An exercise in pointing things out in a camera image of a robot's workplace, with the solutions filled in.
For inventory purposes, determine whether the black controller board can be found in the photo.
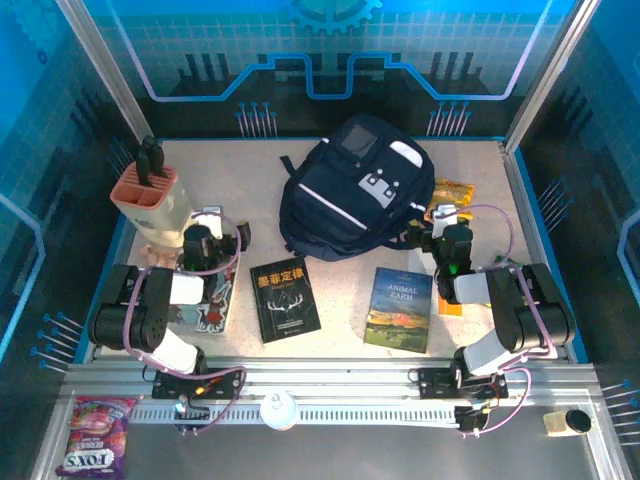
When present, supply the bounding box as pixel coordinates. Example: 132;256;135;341
173;394;212;437
456;404;490;440

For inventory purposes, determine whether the blue Animal Farm book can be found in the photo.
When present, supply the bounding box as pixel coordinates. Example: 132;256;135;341
363;266;434;355

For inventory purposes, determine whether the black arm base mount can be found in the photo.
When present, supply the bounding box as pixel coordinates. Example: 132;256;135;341
416;366;509;401
151;366;242;401

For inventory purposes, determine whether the yellow sponge block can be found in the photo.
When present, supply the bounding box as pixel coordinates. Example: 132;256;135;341
543;410;569;438

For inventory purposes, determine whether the yellow snack bag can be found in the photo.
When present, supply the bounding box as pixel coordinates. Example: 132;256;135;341
430;178;476;222

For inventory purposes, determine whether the white round lid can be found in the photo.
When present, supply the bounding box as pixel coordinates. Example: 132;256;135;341
259;390;300;431

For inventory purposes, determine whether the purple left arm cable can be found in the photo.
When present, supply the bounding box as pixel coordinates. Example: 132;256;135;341
121;208;250;435

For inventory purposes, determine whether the orange notebook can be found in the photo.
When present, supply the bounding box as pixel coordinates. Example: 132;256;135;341
438;293;465;318

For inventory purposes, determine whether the aluminium frame post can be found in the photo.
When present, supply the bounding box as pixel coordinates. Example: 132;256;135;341
502;0;602;154
55;0;154;144

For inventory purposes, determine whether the cream pink knife block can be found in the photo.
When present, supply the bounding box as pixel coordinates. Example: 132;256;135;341
109;163;194;247

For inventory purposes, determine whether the purple Fox's candy bag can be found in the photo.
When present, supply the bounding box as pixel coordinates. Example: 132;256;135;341
54;395;139;479

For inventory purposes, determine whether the white slotted cable duct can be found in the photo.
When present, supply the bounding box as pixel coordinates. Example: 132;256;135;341
127;403;459;427

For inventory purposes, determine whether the aluminium front rail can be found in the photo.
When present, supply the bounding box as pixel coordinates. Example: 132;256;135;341
62;357;601;402

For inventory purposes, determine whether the black book orange Chinese title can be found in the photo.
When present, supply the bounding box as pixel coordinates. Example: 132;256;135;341
249;257;322;345

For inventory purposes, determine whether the navy blue backpack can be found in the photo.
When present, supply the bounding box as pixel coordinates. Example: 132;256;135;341
278;112;437;263

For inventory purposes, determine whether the black knife handle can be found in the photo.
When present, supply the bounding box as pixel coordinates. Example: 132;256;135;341
141;134;167;179
135;154;157;189

